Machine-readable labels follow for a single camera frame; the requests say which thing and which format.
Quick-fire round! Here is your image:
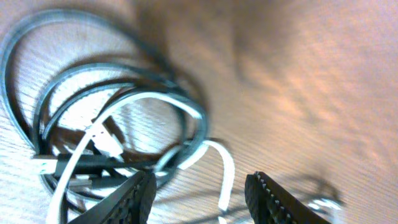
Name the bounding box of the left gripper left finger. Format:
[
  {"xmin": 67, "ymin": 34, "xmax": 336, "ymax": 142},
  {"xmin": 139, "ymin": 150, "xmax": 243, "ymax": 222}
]
[{"xmin": 70, "ymin": 171, "xmax": 157, "ymax": 224}]

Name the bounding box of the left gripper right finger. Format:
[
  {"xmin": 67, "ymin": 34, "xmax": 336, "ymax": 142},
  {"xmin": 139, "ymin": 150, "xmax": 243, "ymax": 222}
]
[{"xmin": 244, "ymin": 171, "xmax": 330, "ymax": 224}]

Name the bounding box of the white cable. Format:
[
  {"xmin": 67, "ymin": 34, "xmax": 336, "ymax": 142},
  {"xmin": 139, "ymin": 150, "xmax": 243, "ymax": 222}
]
[{"xmin": 30, "ymin": 90, "xmax": 236, "ymax": 224}]

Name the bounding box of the black cable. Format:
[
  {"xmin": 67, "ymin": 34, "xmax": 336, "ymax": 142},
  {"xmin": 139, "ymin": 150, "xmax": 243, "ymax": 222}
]
[{"xmin": 0, "ymin": 8, "xmax": 210, "ymax": 218}]

